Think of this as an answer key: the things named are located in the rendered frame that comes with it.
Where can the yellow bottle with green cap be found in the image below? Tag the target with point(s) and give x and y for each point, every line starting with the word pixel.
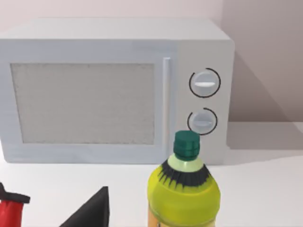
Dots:
pixel 183 194

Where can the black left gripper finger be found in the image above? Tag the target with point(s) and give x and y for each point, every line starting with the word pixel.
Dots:
pixel 94 212

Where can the large pale microwave knob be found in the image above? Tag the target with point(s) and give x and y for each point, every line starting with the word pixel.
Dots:
pixel 204 82

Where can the small pale microwave knob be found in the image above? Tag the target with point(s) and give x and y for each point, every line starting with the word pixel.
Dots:
pixel 202 121

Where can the pale microwave oven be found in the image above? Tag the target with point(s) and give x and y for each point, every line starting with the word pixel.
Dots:
pixel 201 49

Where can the microwave door with window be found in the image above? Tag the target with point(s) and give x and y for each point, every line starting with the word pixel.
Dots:
pixel 82 104

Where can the red and black bottle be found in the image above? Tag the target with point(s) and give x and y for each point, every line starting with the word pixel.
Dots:
pixel 10 210

